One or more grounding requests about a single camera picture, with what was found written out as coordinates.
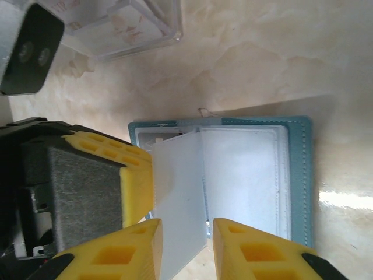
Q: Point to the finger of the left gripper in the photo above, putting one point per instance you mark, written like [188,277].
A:
[137,192]

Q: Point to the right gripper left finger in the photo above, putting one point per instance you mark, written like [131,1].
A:
[116,256]

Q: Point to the clear plastic box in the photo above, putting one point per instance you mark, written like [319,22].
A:
[173,29]

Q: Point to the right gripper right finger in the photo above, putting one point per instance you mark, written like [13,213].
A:
[262,259]

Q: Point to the teal card holder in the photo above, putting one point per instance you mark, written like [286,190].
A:
[303,175]

